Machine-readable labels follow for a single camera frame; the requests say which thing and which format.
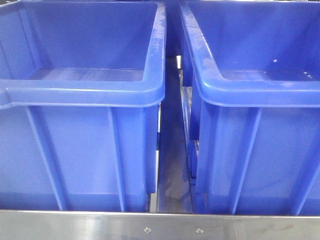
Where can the blue plastic bin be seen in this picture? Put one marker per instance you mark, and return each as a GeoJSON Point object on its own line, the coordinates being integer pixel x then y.
{"type": "Point", "coordinates": [80, 87]}
{"type": "Point", "coordinates": [254, 125]}

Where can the steel shelf front rail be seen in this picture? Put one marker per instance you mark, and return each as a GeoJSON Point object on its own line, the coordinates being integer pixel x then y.
{"type": "Point", "coordinates": [67, 225]}

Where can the blue plastic bin right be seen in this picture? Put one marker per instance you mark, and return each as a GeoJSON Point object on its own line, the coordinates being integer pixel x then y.
{"type": "Point", "coordinates": [254, 125]}

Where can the blue plastic bin left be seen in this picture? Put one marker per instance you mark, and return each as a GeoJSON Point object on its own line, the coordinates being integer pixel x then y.
{"type": "Point", "coordinates": [80, 87]}

